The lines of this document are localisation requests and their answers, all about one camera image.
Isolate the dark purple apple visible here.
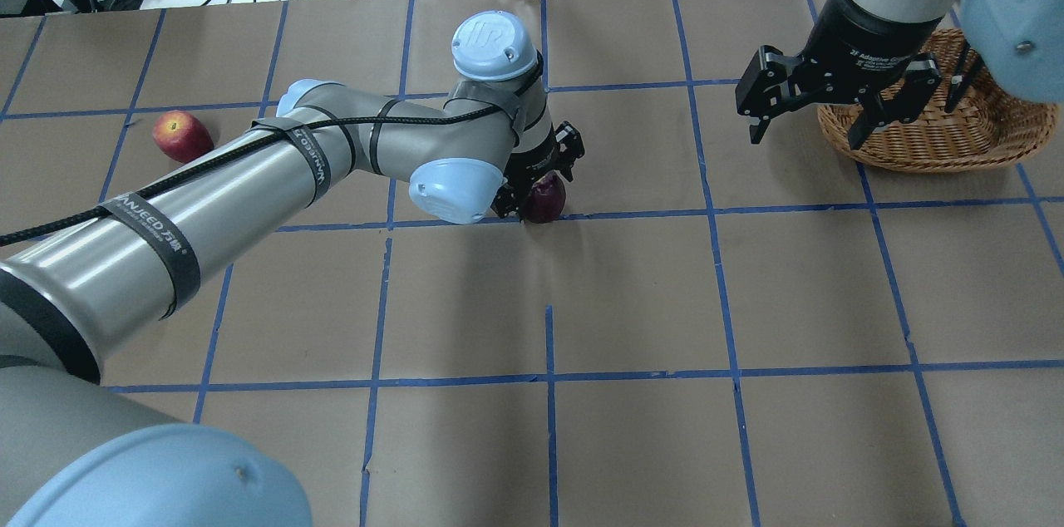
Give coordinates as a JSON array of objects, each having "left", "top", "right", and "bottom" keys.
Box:
[{"left": 520, "top": 171, "right": 567, "bottom": 224}]

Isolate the woven wicker basket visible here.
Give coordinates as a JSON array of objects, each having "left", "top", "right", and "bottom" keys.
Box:
[{"left": 817, "top": 70, "right": 1060, "bottom": 174}]

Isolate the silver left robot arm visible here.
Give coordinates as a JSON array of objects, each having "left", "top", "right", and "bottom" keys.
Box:
[{"left": 1, "top": 9, "right": 585, "bottom": 526}]

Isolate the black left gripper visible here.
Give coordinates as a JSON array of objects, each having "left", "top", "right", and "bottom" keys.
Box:
[{"left": 495, "top": 121, "right": 586, "bottom": 218}]

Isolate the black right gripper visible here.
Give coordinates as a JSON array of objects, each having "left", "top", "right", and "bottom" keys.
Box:
[{"left": 735, "top": 2, "right": 943, "bottom": 150}]

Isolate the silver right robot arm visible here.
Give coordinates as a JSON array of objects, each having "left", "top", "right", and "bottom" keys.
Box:
[{"left": 735, "top": 0, "right": 1063, "bottom": 149}]

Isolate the red apple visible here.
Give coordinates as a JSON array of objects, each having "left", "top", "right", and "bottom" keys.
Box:
[{"left": 152, "top": 110, "right": 215, "bottom": 164}]

